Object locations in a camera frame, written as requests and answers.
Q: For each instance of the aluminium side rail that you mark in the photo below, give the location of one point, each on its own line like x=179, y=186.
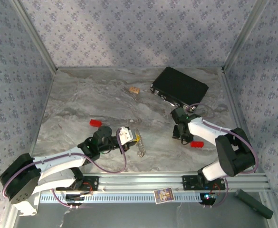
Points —
x=37, y=128
x=238, y=114

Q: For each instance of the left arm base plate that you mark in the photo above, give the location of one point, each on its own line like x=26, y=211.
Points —
x=93, y=184

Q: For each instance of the red toy brick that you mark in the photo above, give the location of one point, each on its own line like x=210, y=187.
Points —
x=197, y=144
x=95, y=123

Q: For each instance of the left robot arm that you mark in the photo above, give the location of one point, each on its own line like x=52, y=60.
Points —
x=58, y=164

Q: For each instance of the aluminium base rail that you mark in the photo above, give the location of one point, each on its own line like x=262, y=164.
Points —
x=138, y=180

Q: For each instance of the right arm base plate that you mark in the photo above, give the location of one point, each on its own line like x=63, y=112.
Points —
x=188, y=183

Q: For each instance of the black hard case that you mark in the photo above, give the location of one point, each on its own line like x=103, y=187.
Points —
x=180, y=86

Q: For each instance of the black bar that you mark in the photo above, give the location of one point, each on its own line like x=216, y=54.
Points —
x=254, y=203

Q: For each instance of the white plastic bracket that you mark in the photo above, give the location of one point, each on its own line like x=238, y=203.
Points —
x=30, y=211

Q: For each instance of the printed card on rail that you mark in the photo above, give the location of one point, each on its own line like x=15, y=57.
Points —
x=164, y=195

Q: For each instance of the small controller board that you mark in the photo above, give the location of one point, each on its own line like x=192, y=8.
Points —
x=74, y=197
x=208, y=198

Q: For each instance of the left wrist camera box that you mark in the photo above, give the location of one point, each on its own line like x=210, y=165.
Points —
x=124, y=135

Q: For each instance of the aluminium frame post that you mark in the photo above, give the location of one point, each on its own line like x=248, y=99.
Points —
x=245, y=35
x=35, y=38

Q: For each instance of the small wooden tag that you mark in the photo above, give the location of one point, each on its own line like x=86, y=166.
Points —
x=134, y=90

